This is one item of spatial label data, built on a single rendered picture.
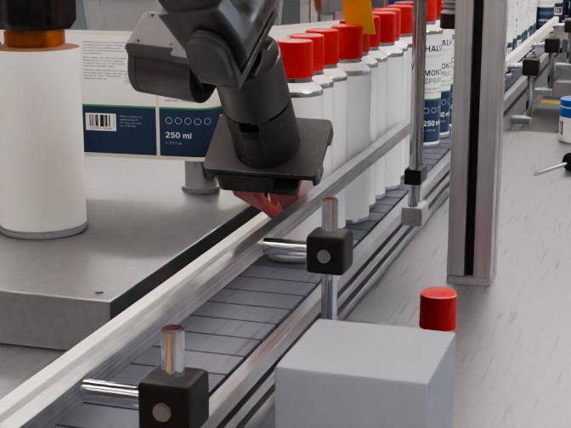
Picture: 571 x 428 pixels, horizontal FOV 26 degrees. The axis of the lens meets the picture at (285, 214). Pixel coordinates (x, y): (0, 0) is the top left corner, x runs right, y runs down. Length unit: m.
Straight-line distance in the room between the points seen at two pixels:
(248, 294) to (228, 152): 0.12
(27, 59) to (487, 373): 0.53
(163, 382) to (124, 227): 0.67
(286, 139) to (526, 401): 0.29
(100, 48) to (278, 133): 0.47
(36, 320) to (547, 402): 0.44
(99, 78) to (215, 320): 0.52
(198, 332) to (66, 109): 0.35
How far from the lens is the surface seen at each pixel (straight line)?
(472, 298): 1.23
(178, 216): 1.33
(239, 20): 0.91
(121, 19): 3.38
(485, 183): 1.24
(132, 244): 1.23
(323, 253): 0.90
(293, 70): 1.12
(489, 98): 1.23
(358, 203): 1.29
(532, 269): 1.33
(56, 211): 1.25
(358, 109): 1.27
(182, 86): 1.00
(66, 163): 1.25
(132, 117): 1.44
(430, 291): 1.13
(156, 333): 0.75
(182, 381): 0.63
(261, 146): 1.02
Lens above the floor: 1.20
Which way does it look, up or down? 14 degrees down
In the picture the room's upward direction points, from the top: straight up
